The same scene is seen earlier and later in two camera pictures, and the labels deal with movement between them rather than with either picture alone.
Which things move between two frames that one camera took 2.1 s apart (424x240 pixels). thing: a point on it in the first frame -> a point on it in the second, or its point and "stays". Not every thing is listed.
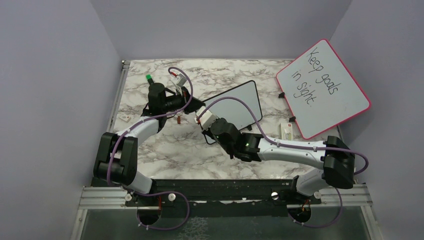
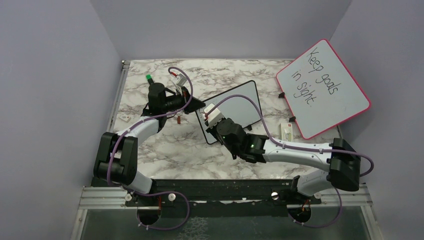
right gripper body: x=208 y=132 -> x=213 y=130
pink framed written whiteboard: x=320 y=91 stays
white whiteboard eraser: x=287 y=131 stays
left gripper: x=194 y=105 stays
